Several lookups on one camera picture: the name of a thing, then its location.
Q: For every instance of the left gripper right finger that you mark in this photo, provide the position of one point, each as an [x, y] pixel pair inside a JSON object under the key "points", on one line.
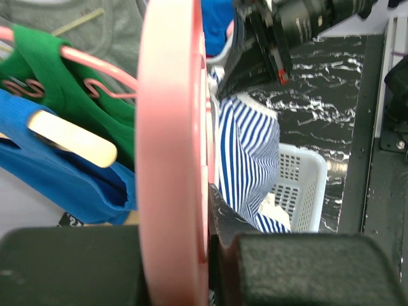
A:
{"points": [[248, 267]]}

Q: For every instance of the green tank top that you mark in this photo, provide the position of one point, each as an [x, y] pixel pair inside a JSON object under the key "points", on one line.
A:
{"points": [[52, 86]]}

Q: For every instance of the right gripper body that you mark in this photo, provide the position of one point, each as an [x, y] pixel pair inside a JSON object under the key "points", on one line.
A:
{"points": [[290, 24]]}

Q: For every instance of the blue folded cloth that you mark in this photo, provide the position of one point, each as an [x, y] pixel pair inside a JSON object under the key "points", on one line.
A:
{"points": [[216, 15]]}

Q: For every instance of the white perforated plastic basket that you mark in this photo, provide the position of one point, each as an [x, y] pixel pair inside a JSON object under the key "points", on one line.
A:
{"points": [[300, 187]]}

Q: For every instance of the blue white striped tank top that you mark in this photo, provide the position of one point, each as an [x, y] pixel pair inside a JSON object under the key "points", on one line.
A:
{"points": [[247, 136]]}

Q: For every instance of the grey side basket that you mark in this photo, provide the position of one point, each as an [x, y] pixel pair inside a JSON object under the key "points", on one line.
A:
{"points": [[221, 58]]}

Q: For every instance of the cream hanger with grey top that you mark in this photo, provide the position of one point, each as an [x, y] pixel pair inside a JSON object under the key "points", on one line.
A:
{"points": [[82, 23]]}

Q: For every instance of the pink hanger with green top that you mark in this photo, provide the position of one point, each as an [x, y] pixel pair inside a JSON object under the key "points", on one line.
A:
{"points": [[84, 67]]}

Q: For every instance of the pink hanger in side basket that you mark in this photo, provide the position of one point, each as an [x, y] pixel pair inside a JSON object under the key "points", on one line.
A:
{"points": [[230, 29]]}

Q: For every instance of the grey tank top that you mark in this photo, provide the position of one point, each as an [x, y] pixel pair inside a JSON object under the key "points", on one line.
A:
{"points": [[109, 30]]}

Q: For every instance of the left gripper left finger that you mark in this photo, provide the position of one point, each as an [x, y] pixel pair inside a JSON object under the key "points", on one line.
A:
{"points": [[96, 265]]}

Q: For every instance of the wooden clothes rack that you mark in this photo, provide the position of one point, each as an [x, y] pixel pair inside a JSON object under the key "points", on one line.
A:
{"points": [[132, 218]]}

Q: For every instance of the wooden hanger with blue top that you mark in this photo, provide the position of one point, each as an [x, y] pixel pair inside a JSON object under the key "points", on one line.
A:
{"points": [[73, 138]]}

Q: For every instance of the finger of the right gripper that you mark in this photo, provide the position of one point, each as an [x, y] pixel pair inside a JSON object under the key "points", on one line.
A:
{"points": [[250, 63]]}

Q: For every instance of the pink hanger with striped top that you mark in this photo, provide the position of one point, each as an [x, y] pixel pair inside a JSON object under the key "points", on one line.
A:
{"points": [[171, 154]]}

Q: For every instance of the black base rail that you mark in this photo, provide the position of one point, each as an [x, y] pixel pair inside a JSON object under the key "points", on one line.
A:
{"points": [[375, 192]]}

